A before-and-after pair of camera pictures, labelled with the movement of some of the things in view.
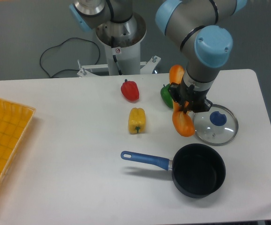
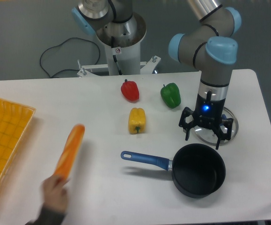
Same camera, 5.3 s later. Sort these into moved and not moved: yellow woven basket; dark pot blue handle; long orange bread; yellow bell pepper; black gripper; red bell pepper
Moved: long orange bread; black gripper
Not moved: dark pot blue handle; yellow bell pepper; yellow woven basket; red bell pepper
